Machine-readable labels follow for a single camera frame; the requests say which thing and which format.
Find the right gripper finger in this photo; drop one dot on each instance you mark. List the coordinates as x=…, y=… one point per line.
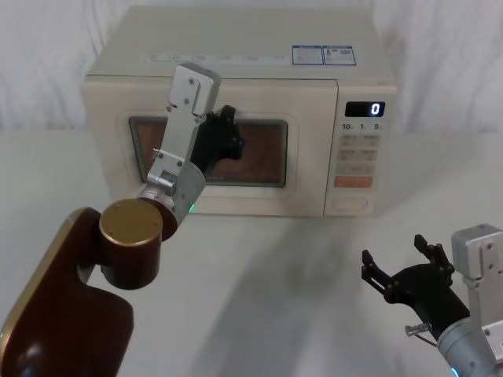
x=436, y=255
x=375, y=275

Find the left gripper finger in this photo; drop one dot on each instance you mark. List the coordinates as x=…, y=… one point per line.
x=227, y=114
x=238, y=145

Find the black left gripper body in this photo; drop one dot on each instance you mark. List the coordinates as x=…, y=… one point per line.
x=212, y=141

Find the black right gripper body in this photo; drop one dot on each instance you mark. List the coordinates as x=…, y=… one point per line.
x=426, y=294

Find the cream microwave oven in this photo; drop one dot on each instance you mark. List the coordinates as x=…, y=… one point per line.
x=275, y=86

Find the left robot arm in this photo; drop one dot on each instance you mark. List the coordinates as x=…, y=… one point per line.
x=78, y=275

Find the white table cloth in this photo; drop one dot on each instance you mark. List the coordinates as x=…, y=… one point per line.
x=275, y=294

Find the white curtain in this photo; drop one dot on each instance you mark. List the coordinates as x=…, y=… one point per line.
x=47, y=59

